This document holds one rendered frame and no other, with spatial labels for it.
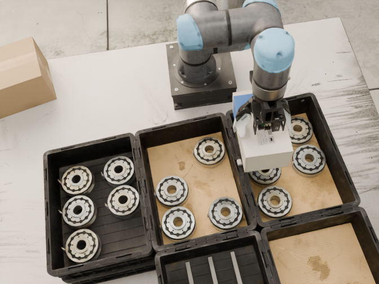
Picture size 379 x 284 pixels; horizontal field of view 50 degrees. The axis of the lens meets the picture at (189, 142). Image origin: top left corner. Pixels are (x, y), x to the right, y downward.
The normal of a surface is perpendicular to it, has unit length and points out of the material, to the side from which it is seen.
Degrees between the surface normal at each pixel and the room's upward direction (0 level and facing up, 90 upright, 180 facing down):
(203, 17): 3
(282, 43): 1
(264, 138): 0
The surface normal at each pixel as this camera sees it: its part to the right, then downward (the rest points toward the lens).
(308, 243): -0.09, -0.47
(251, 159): 0.11, 0.87
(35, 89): 0.35, 0.81
